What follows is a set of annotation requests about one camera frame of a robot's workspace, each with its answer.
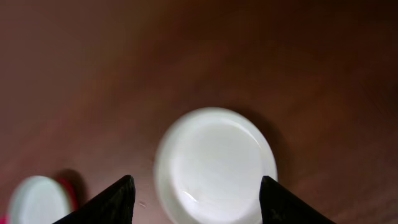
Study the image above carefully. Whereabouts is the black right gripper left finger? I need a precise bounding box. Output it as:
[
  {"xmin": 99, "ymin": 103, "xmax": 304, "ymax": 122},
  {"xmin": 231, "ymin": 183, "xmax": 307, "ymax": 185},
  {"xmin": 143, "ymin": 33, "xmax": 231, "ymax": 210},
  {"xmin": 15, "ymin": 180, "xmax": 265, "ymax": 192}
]
[{"xmin": 54, "ymin": 175, "xmax": 136, "ymax": 224}]

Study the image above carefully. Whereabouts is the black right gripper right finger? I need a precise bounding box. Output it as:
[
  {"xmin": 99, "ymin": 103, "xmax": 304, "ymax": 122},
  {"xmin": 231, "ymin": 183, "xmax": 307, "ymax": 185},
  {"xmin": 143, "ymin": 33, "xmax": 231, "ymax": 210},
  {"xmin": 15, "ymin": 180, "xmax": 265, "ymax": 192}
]
[{"xmin": 259, "ymin": 176, "xmax": 335, "ymax": 224}]

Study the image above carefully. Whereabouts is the light blue stained plate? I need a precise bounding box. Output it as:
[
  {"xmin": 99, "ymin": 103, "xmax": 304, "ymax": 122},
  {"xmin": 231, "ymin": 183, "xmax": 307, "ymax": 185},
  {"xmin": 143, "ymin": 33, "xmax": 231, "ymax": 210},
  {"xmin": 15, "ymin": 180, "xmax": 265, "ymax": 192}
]
[{"xmin": 6, "ymin": 175, "xmax": 74, "ymax": 224}]

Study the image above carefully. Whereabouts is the white stained plate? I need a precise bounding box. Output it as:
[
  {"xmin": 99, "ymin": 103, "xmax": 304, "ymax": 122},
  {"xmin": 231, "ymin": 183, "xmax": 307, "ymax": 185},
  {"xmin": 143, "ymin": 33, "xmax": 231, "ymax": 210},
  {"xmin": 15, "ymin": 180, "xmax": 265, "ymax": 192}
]
[{"xmin": 154, "ymin": 108, "xmax": 278, "ymax": 223}]

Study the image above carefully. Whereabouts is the red plastic tray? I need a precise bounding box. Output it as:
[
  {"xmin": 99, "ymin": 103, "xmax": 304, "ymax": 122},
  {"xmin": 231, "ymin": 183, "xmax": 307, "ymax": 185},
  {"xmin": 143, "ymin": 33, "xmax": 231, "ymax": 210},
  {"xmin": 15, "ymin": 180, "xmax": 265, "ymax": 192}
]
[{"xmin": 0, "ymin": 177, "xmax": 78, "ymax": 224}]

